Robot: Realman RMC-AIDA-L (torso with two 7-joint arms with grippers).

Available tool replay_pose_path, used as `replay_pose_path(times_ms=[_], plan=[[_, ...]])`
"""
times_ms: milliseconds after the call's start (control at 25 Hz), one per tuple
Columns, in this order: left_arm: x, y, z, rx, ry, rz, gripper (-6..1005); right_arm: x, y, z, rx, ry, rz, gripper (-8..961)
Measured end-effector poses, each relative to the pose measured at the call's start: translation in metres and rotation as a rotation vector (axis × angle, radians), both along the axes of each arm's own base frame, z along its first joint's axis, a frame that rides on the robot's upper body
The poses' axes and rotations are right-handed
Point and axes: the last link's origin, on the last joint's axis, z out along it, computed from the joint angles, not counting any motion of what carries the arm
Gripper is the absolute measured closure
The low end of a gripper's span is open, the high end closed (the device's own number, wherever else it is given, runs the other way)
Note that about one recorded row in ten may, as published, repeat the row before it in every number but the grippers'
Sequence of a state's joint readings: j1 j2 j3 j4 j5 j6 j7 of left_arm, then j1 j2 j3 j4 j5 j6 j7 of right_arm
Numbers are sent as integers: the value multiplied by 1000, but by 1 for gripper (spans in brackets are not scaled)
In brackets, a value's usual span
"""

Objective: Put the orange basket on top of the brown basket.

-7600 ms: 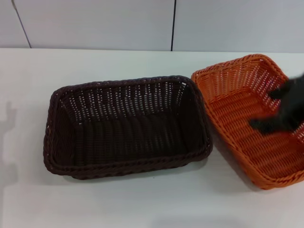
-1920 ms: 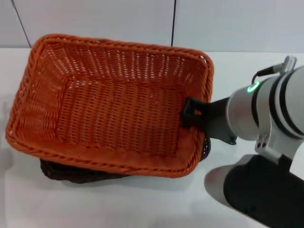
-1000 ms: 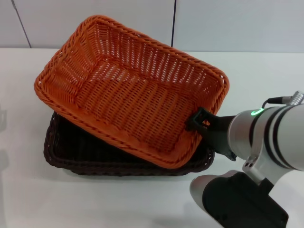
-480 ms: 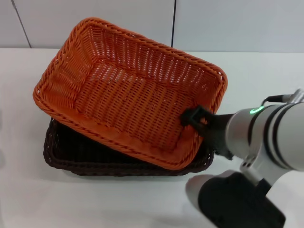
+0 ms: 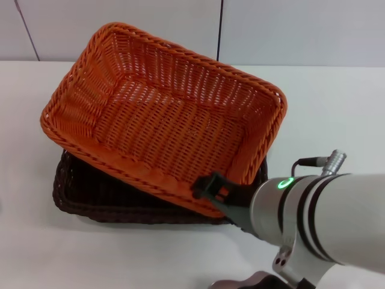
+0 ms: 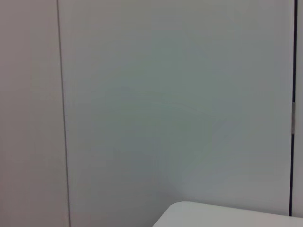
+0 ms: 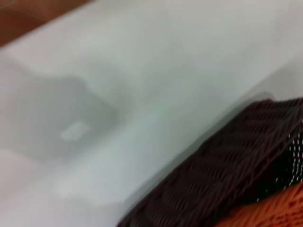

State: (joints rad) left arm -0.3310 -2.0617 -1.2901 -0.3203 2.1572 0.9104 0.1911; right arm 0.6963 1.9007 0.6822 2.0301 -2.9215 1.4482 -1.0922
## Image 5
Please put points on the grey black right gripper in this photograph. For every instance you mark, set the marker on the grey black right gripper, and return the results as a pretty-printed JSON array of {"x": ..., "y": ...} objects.
[{"x": 239, "y": 213}]

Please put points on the orange woven basket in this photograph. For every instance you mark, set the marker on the orange woven basket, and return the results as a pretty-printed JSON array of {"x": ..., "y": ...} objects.
[{"x": 168, "y": 120}]

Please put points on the dark brown woven basket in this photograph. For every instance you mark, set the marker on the dark brown woven basket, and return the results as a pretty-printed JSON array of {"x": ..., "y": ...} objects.
[{"x": 90, "y": 207}]

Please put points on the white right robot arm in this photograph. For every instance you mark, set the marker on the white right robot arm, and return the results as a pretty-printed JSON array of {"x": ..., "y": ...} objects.
[{"x": 325, "y": 219}]

